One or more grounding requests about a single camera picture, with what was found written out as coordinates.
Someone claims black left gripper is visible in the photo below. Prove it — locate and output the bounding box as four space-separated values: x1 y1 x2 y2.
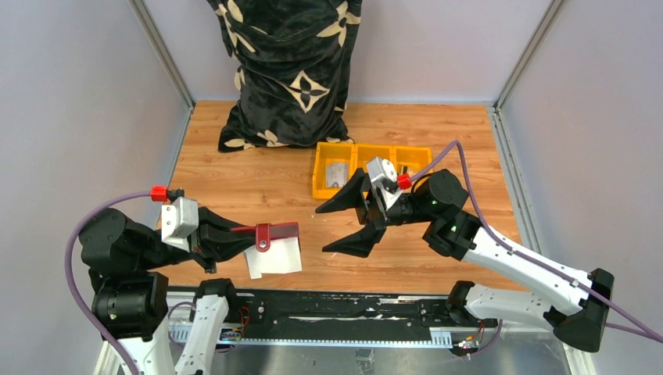
136 200 267 269

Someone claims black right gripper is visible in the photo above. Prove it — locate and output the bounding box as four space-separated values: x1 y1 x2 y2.
314 168 437 257

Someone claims red leather card holder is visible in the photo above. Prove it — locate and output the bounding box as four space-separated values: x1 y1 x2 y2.
231 222 303 280

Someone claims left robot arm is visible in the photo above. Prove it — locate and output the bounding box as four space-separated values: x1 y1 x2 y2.
70 205 256 374

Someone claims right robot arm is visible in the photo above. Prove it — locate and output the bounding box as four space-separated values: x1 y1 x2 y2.
317 169 615 353

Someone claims beige credit card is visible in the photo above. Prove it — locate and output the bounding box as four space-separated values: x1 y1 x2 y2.
398 163 419 177

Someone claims yellow three-compartment bin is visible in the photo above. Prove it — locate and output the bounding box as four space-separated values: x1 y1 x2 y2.
311 142 434 201

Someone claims black floral blanket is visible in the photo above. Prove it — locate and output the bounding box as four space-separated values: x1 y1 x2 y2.
209 0 363 153

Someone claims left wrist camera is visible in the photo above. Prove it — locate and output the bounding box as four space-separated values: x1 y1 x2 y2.
160 197 199 252

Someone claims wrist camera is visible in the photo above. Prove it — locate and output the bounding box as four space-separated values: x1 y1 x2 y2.
160 197 199 252
367 157 403 211

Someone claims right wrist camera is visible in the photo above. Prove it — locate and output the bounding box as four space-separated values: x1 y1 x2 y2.
367 157 403 211

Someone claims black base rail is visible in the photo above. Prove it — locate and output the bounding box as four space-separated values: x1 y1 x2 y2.
221 289 497 348

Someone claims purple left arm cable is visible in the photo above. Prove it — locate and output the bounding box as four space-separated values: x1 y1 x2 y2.
64 185 180 375

